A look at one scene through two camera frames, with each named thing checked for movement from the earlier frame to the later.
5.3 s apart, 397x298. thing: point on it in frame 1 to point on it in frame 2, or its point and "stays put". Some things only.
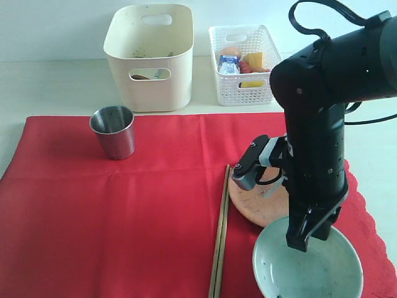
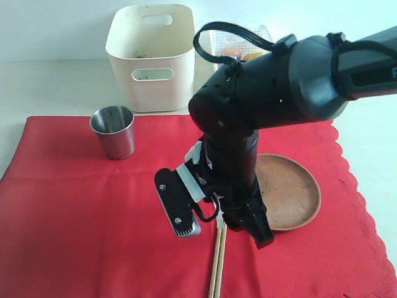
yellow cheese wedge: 255,59 stays put
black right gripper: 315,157 to 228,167
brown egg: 230,51 stays put
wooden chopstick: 223,233 stays put
